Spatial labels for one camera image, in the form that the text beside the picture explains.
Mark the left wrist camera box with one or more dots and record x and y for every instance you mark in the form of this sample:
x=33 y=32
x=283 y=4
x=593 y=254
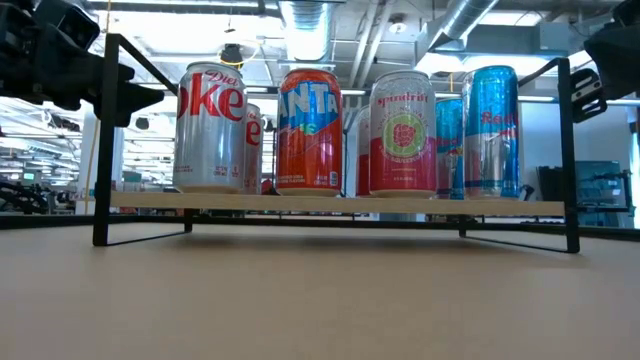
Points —
x=75 y=25

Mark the silver Diet Coke can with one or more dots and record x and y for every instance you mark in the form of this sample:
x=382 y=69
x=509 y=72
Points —
x=254 y=145
x=210 y=127

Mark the black metal table frame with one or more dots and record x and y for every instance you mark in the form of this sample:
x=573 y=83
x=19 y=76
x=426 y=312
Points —
x=50 y=221

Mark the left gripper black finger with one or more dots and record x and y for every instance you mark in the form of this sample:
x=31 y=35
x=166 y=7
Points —
x=140 y=97

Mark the orange-red Fanta can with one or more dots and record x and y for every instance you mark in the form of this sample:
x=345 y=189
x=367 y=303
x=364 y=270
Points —
x=310 y=135

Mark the blue silver Red Bull can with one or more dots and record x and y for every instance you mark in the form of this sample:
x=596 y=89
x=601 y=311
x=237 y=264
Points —
x=492 y=132
x=448 y=150

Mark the silver ventilation duct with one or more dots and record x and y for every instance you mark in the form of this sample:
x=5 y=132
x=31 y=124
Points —
x=305 y=30
x=460 y=20

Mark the monitor on black stand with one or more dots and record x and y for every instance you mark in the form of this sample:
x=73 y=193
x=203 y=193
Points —
x=597 y=185

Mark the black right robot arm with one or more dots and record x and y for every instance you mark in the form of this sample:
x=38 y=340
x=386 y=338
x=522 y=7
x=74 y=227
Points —
x=630 y=10

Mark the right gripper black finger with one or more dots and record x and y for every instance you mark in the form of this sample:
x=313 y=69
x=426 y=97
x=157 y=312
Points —
x=587 y=95

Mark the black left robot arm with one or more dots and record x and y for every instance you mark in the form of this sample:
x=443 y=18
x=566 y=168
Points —
x=20 y=197

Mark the black ceiling lamp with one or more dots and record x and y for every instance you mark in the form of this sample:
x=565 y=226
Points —
x=231 y=54

